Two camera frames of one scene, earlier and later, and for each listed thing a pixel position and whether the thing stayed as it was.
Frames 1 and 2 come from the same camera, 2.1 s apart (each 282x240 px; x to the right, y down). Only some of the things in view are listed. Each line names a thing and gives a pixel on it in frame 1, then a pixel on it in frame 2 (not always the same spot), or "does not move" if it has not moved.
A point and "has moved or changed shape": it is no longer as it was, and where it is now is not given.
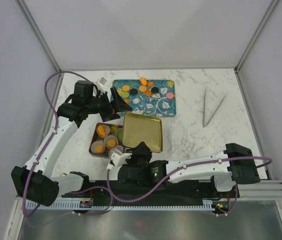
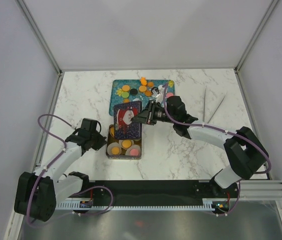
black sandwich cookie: [133, 92] does not move
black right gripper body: [139, 158] → [156, 114]
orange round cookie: [142, 88] does not move
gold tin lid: [138, 128] has moved or changed shape
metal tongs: [204, 124] does not move
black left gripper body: [101, 105] → [98, 140]
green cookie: [125, 94] does not move
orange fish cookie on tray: [143, 81] does not move
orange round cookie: [125, 88] does not move
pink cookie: [170, 95] does not move
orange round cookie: [99, 149] → [115, 150]
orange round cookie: [111, 143] → [126, 144]
